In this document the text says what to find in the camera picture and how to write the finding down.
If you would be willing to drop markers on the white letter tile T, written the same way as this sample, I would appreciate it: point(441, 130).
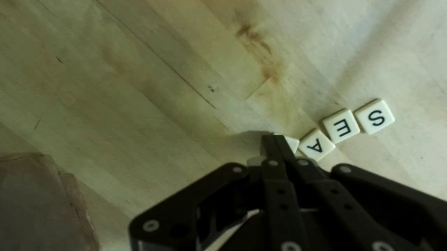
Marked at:
point(293, 143)

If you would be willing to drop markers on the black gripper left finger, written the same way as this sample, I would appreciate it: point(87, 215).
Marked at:
point(280, 210)

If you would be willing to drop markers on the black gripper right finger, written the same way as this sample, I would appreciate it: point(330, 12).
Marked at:
point(354, 210)

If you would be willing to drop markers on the white letter tile S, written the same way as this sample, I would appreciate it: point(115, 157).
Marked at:
point(374, 116)

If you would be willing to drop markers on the white letter tile A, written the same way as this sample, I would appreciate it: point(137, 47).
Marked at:
point(316, 144)

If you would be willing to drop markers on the white letter tile E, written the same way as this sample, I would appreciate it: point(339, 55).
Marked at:
point(341, 126)

